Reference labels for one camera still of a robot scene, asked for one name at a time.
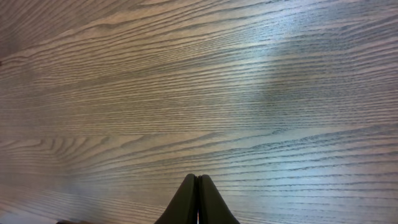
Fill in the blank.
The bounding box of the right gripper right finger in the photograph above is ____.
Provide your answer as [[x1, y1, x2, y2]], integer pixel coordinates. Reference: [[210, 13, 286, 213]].
[[198, 175, 239, 224]]

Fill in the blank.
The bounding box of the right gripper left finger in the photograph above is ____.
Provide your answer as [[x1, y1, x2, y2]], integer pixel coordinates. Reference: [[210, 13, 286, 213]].
[[155, 174, 198, 224]]

